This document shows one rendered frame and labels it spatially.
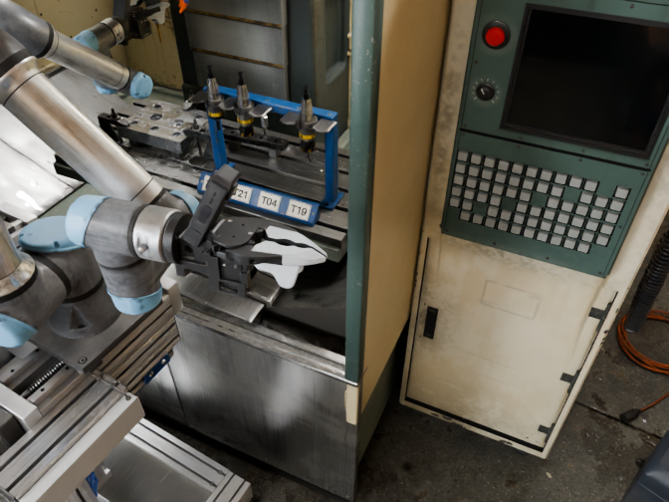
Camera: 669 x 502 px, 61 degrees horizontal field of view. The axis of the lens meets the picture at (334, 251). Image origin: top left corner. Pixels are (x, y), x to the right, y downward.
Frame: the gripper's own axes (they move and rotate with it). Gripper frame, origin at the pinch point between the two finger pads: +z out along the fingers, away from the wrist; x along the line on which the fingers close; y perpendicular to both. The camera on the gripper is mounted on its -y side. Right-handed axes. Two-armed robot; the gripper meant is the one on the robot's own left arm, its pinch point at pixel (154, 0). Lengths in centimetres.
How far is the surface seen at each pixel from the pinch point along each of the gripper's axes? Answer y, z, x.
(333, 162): 36, -14, 71
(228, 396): 96, -72, 58
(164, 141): 45.3, -14.5, 2.7
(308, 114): 18, -18, 65
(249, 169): 53, -8, 34
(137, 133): 44.9, -14.5, -9.5
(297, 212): 49, -27, 63
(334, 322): 69, -48, 87
